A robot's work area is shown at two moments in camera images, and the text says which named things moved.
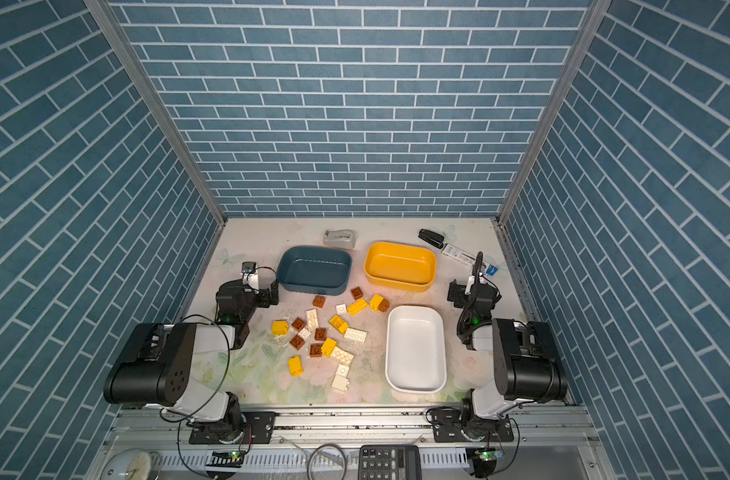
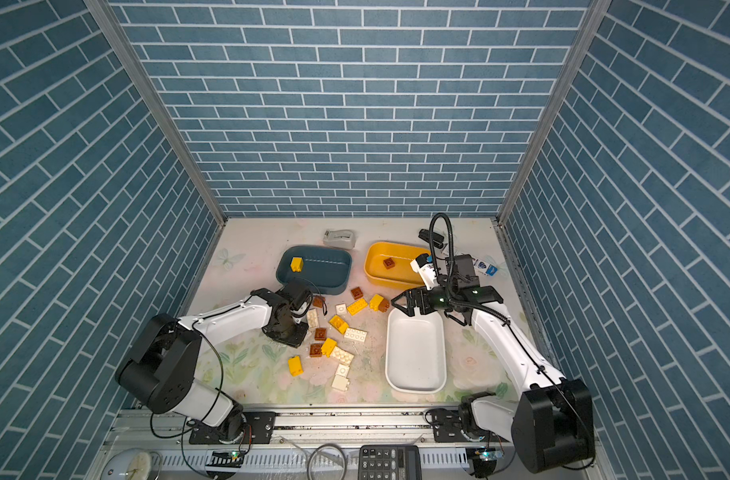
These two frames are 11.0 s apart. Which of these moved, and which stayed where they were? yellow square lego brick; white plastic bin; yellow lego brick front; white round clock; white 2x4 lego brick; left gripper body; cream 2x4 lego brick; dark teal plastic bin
Moved: left gripper body; yellow square lego brick
Stayed: white plastic bin; dark teal plastic bin; yellow lego brick front; white round clock; cream 2x4 lego brick; white 2x4 lego brick
